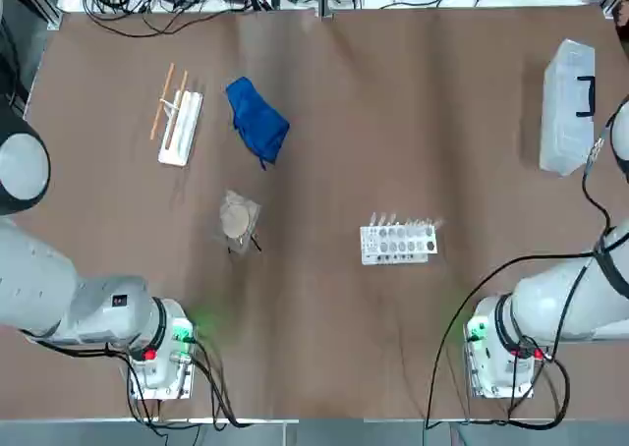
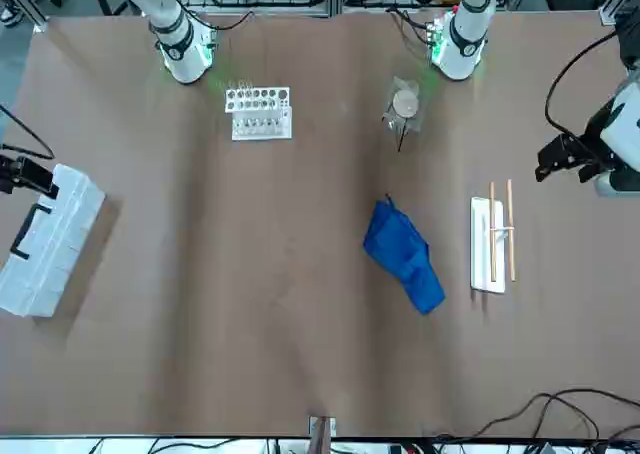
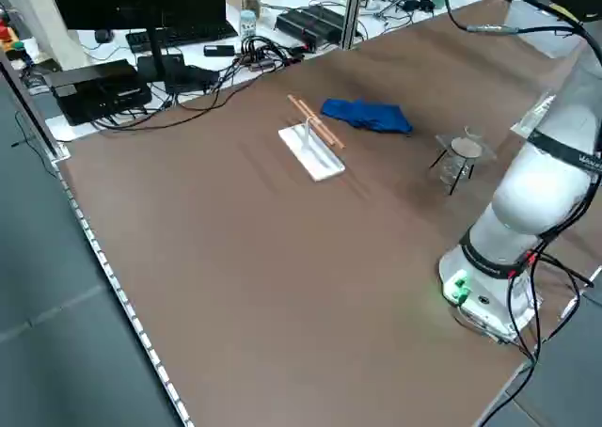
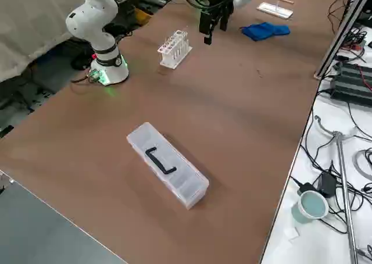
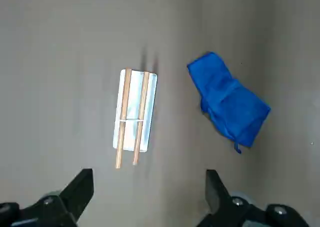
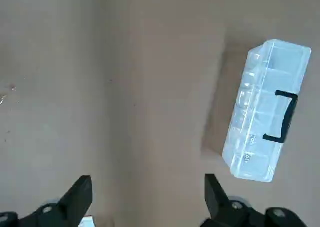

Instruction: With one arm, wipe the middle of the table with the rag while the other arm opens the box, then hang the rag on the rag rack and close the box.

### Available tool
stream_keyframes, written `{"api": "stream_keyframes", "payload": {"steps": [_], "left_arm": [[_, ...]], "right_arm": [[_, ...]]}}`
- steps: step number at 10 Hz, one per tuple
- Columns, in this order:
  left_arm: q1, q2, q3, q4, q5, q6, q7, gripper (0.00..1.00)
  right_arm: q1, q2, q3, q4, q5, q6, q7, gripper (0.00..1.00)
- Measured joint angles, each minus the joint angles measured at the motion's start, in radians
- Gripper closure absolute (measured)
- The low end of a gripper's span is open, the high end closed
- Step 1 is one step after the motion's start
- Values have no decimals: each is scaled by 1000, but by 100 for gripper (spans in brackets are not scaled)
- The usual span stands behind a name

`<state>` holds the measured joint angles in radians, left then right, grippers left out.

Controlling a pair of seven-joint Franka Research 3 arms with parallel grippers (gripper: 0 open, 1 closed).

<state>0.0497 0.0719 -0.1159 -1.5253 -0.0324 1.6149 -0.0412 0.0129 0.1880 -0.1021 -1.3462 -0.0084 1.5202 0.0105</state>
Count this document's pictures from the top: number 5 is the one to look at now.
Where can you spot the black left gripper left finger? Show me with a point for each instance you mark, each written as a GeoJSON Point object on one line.
{"type": "Point", "coordinates": [62, 207]}

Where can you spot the white rack with wooden rods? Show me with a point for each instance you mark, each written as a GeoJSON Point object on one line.
{"type": "Point", "coordinates": [135, 99]}

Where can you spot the blue rag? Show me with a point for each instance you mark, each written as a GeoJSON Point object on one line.
{"type": "Point", "coordinates": [230, 102]}

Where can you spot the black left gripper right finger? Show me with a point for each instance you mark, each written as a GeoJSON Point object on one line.
{"type": "Point", "coordinates": [225, 207]}

